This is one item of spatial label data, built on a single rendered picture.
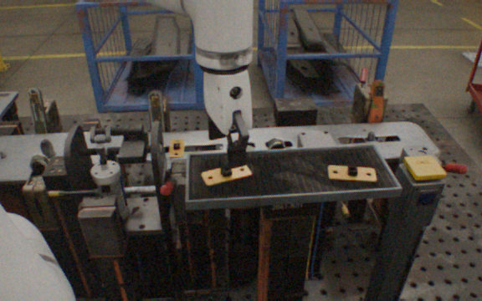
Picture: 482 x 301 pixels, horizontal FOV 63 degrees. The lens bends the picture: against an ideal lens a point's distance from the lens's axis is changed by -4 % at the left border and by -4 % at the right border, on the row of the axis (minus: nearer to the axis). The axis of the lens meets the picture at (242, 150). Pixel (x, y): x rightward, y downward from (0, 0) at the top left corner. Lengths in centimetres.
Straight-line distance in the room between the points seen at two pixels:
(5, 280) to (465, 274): 113
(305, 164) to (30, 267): 48
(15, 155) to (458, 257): 128
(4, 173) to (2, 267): 65
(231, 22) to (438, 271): 95
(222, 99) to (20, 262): 34
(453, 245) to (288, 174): 76
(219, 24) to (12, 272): 39
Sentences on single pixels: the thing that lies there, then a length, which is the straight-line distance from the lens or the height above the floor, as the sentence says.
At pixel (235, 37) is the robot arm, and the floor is 142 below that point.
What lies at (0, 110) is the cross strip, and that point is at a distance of 149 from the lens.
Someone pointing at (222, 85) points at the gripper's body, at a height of 135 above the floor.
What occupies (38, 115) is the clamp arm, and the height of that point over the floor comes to 104.
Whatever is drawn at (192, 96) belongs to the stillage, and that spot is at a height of 16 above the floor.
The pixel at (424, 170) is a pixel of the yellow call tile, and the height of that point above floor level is 116.
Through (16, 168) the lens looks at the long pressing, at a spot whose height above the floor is 100.
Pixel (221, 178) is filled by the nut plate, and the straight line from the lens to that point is 72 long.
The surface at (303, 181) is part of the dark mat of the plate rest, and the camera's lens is 73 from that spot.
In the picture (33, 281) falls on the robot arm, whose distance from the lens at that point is 54.
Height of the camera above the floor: 161
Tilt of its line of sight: 34 degrees down
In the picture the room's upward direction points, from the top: straight up
